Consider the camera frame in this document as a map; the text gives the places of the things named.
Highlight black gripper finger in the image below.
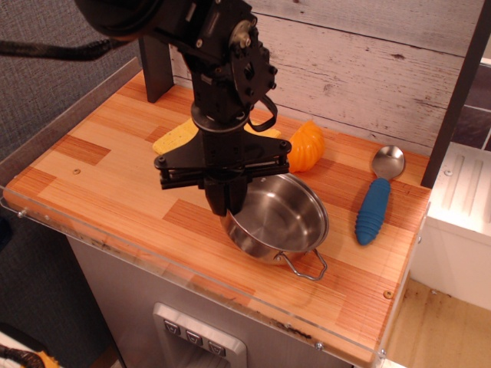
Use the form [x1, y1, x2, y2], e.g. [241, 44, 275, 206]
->
[229, 176, 250, 215]
[204, 179, 229, 216]

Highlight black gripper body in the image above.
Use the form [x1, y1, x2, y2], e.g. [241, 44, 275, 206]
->
[154, 126, 292, 189]

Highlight silver steel pot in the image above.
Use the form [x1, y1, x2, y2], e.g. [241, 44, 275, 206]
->
[220, 173, 329, 281]

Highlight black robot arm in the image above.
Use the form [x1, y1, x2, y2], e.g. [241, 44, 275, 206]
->
[77, 1, 292, 216]

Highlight yellow folded cloth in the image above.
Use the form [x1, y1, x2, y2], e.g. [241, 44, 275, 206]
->
[152, 118, 282, 155]

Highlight orange plastic pepper half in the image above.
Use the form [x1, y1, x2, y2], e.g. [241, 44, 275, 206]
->
[288, 120, 325, 173]

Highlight clear acrylic front guard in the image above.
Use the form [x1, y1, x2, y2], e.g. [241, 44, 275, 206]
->
[3, 177, 392, 367]

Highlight clear acrylic guard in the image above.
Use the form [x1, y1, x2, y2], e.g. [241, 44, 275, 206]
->
[3, 177, 392, 367]
[1, 57, 141, 188]

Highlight silver toy fridge cabinet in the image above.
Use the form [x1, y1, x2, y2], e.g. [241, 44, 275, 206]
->
[69, 239, 349, 367]

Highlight ice dispenser button panel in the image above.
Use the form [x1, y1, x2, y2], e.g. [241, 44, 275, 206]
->
[153, 303, 248, 367]

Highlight clear acrylic left guard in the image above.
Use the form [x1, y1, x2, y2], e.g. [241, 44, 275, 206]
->
[1, 57, 141, 188]

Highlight orange toy at corner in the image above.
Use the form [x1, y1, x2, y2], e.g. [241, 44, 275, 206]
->
[38, 351, 60, 368]

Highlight dark object at corner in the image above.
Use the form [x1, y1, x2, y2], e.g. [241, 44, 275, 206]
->
[1, 345, 45, 368]

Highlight dark left vertical post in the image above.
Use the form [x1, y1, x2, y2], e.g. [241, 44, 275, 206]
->
[139, 36, 174, 103]

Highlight dark vertical post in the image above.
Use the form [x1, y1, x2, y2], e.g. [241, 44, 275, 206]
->
[420, 0, 490, 189]
[139, 36, 174, 103]

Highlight blue handled metal spoon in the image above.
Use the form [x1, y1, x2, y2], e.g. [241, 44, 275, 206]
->
[354, 146, 405, 245]

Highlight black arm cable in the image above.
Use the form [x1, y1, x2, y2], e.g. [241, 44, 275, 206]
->
[0, 36, 120, 62]

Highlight dark right vertical post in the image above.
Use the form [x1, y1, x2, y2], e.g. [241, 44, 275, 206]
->
[420, 0, 490, 189]

